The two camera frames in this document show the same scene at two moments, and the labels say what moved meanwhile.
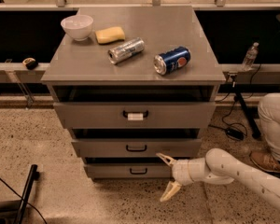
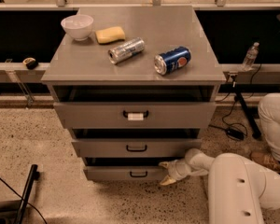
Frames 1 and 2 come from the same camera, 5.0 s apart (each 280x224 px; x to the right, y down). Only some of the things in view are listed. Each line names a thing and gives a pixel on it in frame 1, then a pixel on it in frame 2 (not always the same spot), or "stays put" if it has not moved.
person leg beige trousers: [273, 110] stays put
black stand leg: [255, 133] stays put
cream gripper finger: [172, 188] -> [167, 180]
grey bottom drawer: [127, 171] stays put
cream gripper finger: [168, 160] -> [164, 163]
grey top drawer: [128, 115] stays put
